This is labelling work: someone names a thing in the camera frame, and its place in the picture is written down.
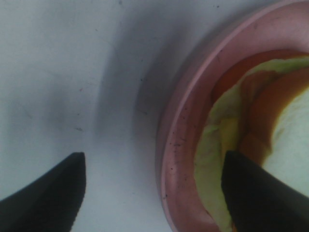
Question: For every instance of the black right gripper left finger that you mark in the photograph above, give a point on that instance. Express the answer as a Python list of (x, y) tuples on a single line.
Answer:
[(49, 204)]

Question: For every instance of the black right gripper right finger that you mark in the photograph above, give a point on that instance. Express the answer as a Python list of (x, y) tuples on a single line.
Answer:
[(259, 202)]

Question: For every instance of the white bread sandwich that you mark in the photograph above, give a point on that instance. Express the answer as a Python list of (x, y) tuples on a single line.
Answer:
[(260, 107)]

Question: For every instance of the pink plate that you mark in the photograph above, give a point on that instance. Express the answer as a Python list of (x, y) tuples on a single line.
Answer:
[(282, 25)]

